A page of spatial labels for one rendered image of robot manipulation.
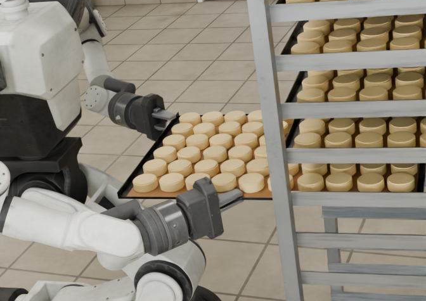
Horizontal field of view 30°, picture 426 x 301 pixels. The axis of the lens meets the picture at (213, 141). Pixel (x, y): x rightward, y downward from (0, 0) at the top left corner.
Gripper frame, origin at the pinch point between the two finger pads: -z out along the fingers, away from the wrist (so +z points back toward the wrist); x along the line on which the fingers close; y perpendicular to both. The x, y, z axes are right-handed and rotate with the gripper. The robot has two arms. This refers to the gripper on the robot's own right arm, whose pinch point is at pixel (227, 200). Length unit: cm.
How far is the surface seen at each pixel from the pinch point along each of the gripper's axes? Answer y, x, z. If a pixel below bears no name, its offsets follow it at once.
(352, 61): -18.9, 27.3, -18.2
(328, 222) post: 22, -31, -37
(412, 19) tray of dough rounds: -13.0, 28.4, -36.9
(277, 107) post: -11.4, 20.5, -7.1
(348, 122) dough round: -8.1, 10.5, -24.2
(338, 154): -16.1, 9.8, -15.4
